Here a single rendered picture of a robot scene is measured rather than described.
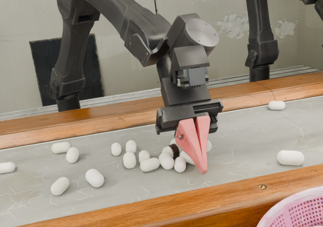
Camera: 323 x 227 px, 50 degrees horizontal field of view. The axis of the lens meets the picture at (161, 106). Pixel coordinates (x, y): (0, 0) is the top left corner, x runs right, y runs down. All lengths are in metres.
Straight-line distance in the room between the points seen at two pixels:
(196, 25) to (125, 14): 0.15
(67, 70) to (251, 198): 0.62
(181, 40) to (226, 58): 2.34
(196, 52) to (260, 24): 0.63
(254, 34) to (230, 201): 0.74
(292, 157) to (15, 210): 0.40
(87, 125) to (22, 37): 1.91
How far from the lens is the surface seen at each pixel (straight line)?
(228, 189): 0.45
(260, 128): 0.69
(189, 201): 0.43
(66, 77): 0.93
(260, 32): 1.10
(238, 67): 2.92
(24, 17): 2.59
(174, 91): 0.53
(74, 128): 0.74
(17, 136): 0.76
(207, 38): 0.53
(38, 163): 0.65
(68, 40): 0.86
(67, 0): 0.79
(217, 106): 0.54
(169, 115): 0.51
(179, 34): 0.55
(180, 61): 0.48
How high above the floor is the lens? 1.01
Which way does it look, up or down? 19 degrees down
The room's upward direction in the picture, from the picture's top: 6 degrees counter-clockwise
